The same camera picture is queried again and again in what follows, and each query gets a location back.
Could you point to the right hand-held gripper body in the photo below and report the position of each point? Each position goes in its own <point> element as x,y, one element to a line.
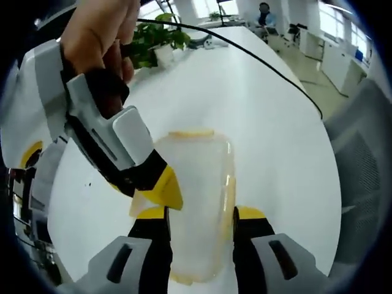
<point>33,92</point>

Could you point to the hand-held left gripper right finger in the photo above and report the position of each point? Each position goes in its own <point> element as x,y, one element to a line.
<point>254,254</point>

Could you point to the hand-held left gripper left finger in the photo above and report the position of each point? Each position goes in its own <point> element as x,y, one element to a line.
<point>144,251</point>

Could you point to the clear plastic box yellow buckle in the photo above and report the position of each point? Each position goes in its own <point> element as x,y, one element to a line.
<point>199,177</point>

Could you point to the person's right hand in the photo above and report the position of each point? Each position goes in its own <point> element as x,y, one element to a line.
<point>92,36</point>

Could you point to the white plant pot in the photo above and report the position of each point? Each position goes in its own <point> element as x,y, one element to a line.
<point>163,56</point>

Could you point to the dark equipment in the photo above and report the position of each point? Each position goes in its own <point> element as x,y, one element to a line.
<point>39,251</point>

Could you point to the green leafy plant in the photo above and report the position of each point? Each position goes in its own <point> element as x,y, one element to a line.
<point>150,36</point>

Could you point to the grey mesh office chair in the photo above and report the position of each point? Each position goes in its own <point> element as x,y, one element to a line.
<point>358,159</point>

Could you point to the white grey device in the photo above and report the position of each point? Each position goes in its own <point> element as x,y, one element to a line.
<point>209,43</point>

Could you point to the white cabinet row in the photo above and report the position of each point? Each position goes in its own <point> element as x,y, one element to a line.
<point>333,61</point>

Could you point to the black office chair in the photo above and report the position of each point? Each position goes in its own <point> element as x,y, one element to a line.
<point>294,33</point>

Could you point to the blue box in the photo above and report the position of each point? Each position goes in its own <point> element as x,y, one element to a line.
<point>359,56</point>

